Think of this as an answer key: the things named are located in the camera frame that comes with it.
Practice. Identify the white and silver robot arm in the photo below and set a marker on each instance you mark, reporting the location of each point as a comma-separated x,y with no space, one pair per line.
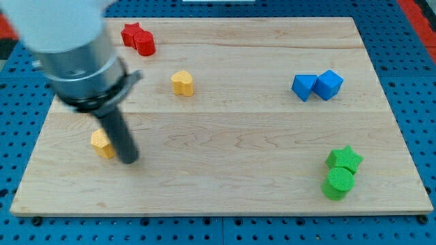
70,40

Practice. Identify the yellow heart block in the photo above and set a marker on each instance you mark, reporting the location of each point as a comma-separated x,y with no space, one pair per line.
182,83

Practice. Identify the yellow hexagon block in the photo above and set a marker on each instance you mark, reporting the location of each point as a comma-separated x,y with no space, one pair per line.
102,144

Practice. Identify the light wooden board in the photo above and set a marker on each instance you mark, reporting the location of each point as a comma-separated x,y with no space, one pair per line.
244,144

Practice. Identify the blue triangular prism block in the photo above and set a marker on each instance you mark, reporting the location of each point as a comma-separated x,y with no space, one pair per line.
303,85

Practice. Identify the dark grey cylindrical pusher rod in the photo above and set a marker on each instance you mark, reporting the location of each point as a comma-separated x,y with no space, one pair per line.
119,135

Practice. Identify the red cylinder block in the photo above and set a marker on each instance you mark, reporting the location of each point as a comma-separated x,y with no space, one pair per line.
145,44

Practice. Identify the blue cube block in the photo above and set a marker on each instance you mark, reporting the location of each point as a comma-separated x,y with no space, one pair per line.
327,85

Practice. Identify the red star block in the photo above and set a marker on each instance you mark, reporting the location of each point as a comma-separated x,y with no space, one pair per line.
129,32

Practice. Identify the green star block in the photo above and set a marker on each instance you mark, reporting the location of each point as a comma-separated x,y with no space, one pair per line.
345,158

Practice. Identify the green cylinder block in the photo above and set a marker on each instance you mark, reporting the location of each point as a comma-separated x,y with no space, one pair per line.
339,181

